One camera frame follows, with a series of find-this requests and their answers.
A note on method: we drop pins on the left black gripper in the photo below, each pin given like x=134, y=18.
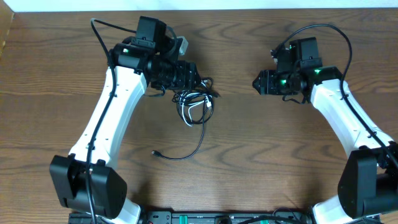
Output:
x=188, y=77

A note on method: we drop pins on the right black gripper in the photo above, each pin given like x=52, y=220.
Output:
x=267, y=83

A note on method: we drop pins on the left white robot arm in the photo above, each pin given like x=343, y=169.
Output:
x=86, y=180

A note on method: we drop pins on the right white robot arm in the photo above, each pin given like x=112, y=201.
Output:
x=368, y=184

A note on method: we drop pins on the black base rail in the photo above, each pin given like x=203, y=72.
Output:
x=163, y=217

